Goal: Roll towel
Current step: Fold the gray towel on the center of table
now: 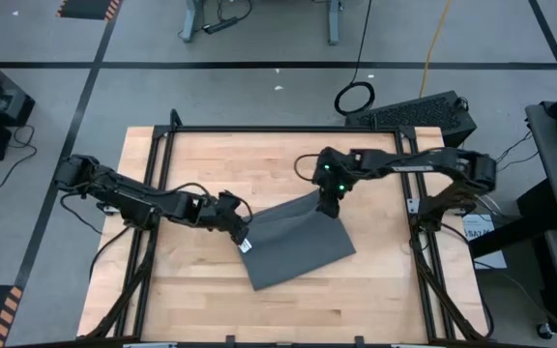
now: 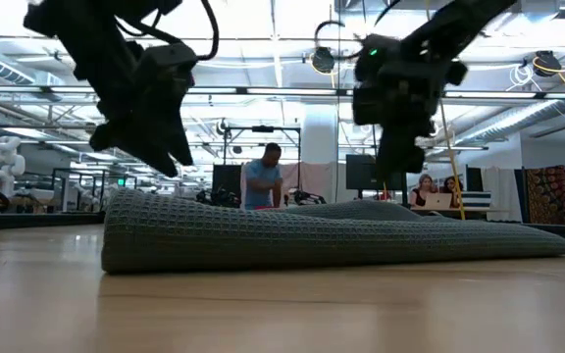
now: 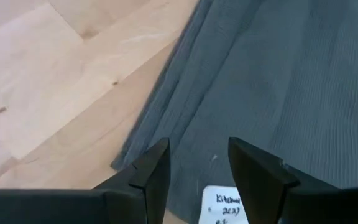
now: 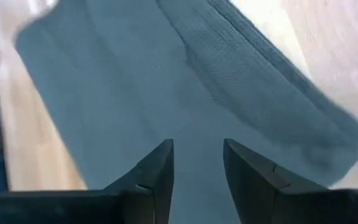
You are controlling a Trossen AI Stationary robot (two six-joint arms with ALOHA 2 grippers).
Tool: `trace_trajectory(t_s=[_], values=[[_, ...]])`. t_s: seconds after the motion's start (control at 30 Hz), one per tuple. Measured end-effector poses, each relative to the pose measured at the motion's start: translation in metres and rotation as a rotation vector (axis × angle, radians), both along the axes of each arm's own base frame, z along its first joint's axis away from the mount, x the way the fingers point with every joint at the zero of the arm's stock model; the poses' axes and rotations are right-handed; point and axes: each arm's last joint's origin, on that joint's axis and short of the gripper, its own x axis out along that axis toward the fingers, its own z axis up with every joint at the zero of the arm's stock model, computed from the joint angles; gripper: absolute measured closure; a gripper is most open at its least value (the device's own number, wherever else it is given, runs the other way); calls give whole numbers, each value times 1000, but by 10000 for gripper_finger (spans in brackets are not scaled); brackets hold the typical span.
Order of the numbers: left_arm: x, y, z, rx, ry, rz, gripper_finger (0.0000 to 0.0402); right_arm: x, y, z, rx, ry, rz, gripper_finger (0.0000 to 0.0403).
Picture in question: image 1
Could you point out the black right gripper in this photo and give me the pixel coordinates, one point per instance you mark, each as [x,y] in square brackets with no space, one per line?
[345,176]

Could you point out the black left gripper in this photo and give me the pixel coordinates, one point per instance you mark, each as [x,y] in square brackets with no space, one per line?
[223,218]

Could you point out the white towel tag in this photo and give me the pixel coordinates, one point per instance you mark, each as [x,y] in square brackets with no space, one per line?
[245,246]

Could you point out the grey waffle towel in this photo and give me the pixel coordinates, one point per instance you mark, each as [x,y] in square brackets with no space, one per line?
[293,241]

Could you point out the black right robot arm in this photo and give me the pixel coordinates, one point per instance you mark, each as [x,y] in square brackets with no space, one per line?
[419,166]

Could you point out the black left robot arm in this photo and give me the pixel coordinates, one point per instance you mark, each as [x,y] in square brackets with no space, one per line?
[128,195]

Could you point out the black computer tower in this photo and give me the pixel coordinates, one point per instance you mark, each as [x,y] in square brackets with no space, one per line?
[414,113]

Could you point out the white paper sheet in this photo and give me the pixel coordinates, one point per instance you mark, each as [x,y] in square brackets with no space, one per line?
[489,251]

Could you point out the grey desk leg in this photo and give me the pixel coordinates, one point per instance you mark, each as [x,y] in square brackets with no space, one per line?
[190,21]
[334,24]

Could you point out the black power strip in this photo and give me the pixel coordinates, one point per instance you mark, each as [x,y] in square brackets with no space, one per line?
[220,25]

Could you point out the black caster wheel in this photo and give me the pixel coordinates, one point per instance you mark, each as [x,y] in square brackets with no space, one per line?
[544,331]

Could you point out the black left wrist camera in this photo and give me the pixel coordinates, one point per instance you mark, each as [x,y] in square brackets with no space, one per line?
[229,200]

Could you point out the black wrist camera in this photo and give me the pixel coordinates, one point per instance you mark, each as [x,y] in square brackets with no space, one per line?
[229,200]
[324,169]

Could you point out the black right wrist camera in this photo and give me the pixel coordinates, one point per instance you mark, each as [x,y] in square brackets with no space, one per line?
[324,169]

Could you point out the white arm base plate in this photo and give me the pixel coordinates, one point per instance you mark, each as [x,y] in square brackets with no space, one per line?
[110,209]
[413,206]

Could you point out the black aluminium table frame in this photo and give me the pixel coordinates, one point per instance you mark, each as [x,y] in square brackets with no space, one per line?
[283,129]

